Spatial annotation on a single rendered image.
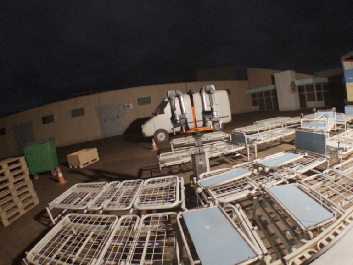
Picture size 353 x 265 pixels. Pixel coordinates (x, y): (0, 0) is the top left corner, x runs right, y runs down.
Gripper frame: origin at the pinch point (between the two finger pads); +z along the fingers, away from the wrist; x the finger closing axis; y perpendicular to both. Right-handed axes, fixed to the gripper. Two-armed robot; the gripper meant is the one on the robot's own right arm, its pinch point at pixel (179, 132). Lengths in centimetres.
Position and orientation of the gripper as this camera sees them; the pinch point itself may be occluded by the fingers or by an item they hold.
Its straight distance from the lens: 221.3
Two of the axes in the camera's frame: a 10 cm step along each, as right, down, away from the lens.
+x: -9.4, 2.5, 2.3
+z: 1.7, 9.4, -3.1
